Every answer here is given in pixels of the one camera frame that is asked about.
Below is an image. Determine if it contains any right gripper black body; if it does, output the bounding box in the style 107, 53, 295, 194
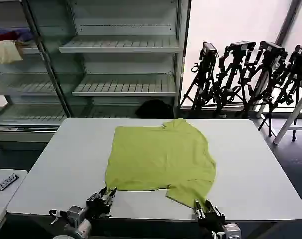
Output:
197, 212, 226, 233

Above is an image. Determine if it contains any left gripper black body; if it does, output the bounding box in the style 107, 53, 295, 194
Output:
86, 191, 113, 220

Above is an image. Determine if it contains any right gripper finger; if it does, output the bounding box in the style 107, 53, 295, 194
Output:
194, 199, 205, 220
205, 199, 220, 216

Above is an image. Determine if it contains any green shirt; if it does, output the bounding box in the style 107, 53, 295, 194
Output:
105, 118, 217, 209

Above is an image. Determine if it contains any black bag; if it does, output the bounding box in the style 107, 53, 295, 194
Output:
134, 99, 174, 119

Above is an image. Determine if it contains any white table with legs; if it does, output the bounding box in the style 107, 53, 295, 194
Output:
259, 76, 302, 145

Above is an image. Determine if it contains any metal rack with cloths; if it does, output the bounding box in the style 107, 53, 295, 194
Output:
0, 0, 72, 144

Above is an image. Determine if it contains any grey slatted shelving unit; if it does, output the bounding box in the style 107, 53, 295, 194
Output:
58, 0, 192, 119

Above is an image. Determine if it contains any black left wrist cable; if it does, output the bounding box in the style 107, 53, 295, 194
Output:
49, 209, 68, 225

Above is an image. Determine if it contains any black tripod with camera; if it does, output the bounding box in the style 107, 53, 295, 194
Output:
180, 41, 219, 118
245, 40, 289, 138
214, 40, 257, 120
270, 44, 302, 142

